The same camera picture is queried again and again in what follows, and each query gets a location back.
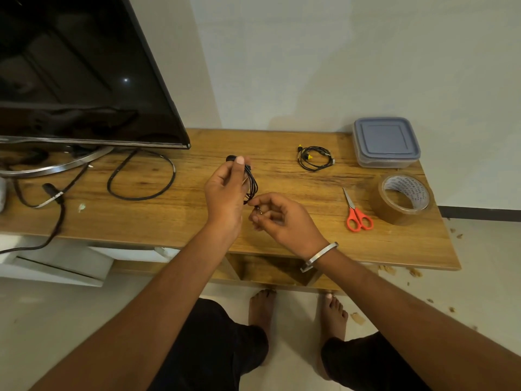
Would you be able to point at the white drawer front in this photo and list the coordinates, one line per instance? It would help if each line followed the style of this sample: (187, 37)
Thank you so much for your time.
(134, 253)

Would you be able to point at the person's left hand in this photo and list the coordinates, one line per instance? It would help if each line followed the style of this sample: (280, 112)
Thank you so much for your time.
(224, 199)

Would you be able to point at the black flat-screen television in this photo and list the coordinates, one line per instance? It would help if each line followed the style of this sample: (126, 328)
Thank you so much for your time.
(81, 69)

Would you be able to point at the grey-lidded plastic container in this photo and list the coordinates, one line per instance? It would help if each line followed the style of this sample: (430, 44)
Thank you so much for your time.
(384, 142)

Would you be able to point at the brown packing tape roll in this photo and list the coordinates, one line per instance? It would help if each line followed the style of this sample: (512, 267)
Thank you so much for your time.
(401, 199)

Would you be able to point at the person's right forearm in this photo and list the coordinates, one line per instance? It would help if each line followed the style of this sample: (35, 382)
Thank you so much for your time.
(411, 321)

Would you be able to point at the person's foot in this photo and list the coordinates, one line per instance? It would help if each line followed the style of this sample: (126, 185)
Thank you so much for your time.
(260, 309)
(333, 317)

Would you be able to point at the person's right hand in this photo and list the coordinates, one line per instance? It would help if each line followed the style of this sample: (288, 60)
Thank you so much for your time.
(287, 223)

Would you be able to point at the person's left forearm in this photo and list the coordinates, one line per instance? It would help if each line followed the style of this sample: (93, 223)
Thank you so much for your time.
(134, 317)

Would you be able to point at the person's left foot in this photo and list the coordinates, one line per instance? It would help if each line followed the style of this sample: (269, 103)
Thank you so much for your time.
(260, 309)

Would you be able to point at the person's right foot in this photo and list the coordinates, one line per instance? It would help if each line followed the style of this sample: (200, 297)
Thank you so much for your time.
(333, 317)

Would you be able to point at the wooden television cabinet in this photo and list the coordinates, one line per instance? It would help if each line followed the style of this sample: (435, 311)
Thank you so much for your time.
(285, 179)

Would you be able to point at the person's left thumb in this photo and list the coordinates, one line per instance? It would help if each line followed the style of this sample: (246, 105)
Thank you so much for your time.
(238, 175)

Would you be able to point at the person's black shorts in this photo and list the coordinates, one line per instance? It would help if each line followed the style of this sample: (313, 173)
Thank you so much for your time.
(211, 350)

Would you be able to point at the silver curved television stand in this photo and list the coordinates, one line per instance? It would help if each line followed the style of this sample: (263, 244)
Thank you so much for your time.
(53, 167)

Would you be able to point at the person's right thumb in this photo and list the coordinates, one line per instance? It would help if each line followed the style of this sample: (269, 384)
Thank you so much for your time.
(264, 198)

